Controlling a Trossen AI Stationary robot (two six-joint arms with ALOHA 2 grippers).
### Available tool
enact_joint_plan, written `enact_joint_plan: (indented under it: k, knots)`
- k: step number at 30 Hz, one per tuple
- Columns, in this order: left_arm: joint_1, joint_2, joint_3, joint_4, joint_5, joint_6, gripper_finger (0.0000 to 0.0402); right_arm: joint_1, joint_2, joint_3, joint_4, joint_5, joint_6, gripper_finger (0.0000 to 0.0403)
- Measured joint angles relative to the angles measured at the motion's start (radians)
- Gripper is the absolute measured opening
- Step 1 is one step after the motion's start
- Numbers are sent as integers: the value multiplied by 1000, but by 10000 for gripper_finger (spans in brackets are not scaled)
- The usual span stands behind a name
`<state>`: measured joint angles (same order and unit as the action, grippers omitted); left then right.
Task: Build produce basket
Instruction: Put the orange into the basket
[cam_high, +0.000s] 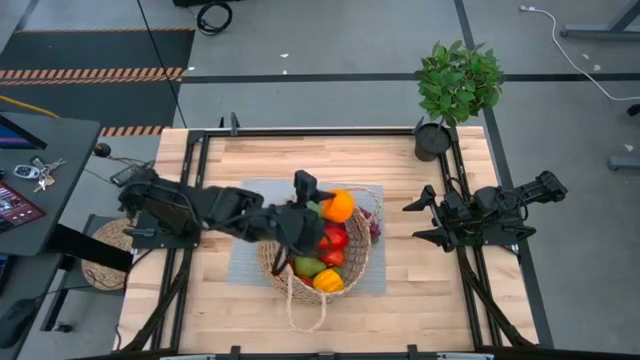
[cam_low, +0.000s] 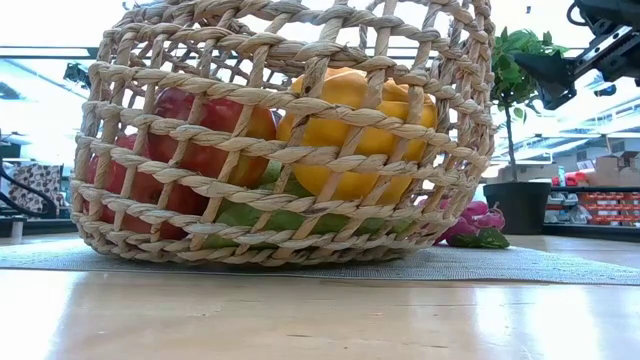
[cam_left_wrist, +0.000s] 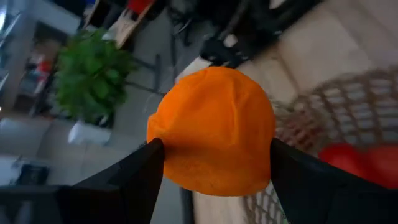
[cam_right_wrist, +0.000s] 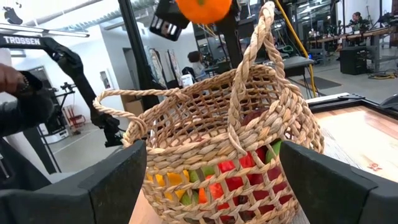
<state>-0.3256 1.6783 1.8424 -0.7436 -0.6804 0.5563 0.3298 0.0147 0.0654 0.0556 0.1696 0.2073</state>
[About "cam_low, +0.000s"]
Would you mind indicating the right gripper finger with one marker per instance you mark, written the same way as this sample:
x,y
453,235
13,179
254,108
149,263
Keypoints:
x,y
552,75

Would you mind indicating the purple grape bunch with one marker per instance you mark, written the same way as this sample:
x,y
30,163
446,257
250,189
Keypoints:
x,y
475,215

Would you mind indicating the small green cucumber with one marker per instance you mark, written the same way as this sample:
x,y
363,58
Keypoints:
x,y
380,225

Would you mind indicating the yellow bell pepper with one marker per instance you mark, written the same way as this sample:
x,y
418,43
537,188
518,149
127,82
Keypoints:
x,y
320,134

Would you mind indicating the crimson red apple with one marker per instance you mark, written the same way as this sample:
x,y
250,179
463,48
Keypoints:
x,y
220,115

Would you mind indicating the green pear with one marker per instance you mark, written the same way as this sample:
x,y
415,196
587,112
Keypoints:
x,y
240,217

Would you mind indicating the bright red apple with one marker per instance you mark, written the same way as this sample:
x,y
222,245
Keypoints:
x,y
150,197

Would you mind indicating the black ceiling-hung device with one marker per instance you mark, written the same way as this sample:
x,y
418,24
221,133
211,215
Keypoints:
x,y
606,90

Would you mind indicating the small blue bottle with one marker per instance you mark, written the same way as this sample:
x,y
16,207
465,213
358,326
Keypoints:
x,y
562,174

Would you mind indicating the small red object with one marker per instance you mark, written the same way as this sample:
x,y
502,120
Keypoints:
x,y
575,178

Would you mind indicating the stacked cardboard boxes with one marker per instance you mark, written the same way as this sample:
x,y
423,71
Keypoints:
x,y
615,170

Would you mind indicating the artificial plant in black pot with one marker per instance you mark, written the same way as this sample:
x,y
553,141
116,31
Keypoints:
x,y
517,207

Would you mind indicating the storage rack small bins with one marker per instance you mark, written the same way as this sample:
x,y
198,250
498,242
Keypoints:
x,y
600,207

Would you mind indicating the grey woven placemat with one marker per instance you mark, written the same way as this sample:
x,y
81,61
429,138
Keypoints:
x,y
525,267

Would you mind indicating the brown patterned cushion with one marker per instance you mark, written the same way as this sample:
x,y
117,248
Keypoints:
x,y
37,182

